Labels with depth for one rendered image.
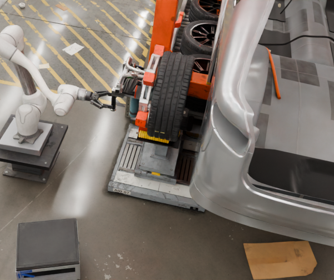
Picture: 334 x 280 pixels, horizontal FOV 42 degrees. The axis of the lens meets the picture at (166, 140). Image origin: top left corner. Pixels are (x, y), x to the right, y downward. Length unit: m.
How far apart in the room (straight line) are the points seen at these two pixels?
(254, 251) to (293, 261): 0.32
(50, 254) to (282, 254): 1.80
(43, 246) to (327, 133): 2.09
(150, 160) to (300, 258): 1.44
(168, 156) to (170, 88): 0.88
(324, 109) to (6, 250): 2.52
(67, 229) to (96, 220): 0.50
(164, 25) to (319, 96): 1.31
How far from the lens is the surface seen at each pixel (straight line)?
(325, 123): 3.27
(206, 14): 5.19
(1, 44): 3.24
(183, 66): 3.06
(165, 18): 3.48
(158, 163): 3.63
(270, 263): 3.58
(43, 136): 3.63
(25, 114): 3.46
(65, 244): 3.02
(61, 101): 3.13
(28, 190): 3.73
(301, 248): 3.74
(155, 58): 3.22
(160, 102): 2.98
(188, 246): 3.47
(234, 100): 2.13
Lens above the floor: 2.92
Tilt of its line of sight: 45 degrees down
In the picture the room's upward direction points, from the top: 11 degrees clockwise
